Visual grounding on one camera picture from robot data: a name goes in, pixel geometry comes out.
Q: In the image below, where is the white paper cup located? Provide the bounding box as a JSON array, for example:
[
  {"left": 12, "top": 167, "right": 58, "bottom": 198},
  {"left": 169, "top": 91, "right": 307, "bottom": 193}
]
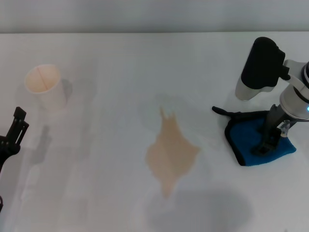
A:
[{"left": 24, "top": 63, "right": 68, "bottom": 111}]

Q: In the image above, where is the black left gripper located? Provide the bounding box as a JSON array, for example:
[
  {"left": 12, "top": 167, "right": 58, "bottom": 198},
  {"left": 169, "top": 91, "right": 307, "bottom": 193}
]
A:
[{"left": 0, "top": 106, "right": 30, "bottom": 175}]

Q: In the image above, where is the brown water stain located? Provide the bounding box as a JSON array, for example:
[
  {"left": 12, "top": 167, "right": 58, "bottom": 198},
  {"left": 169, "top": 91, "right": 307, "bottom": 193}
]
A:
[{"left": 145, "top": 106, "right": 201, "bottom": 199}]

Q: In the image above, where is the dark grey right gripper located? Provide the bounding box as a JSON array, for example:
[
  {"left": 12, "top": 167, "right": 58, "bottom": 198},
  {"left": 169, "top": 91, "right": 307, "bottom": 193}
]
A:
[{"left": 250, "top": 103, "right": 294, "bottom": 157}]

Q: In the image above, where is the blue rag with black edge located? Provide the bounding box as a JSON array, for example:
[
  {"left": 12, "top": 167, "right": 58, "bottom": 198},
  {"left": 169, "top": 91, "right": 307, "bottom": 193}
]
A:
[{"left": 211, "top": 105, "right": 297, "bottom": 167}]

